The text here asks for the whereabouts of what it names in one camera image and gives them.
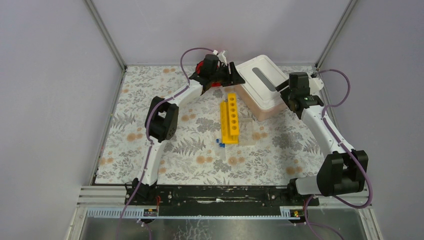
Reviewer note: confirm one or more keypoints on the clear plastic container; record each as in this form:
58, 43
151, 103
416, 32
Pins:
246, 136

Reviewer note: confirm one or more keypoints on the white slotted cable duct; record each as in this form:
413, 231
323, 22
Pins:
153, 214

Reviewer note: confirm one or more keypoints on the yellow test tube rack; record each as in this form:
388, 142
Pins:
229, 119

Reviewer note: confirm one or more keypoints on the red cloth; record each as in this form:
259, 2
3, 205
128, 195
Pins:
198, 71

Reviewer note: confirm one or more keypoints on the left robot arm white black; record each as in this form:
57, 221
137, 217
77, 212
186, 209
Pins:
163, 114

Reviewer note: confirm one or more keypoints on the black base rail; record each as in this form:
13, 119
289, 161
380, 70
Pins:
215, 199

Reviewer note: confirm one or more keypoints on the white plastic box lid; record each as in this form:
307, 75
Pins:
262, 76

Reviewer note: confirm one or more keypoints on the pink plastic storage box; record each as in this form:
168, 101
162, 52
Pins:
259, 113

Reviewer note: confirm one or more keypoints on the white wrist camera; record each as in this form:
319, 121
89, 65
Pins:
315, 84
221, 56

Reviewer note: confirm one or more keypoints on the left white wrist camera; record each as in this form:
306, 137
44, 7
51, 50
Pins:
221, 56

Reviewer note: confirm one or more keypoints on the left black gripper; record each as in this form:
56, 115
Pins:
227, 74

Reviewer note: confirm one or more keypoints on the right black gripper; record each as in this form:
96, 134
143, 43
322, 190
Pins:
284, 93

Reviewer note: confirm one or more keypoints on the clear tube blue cap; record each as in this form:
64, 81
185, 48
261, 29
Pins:
222, 151
216, 147

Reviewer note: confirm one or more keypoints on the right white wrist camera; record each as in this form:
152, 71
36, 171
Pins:
315, 84

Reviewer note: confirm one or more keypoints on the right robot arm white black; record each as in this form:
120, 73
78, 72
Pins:
342, 171

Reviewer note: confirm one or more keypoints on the floral table mat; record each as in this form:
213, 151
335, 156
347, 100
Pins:
284, 149

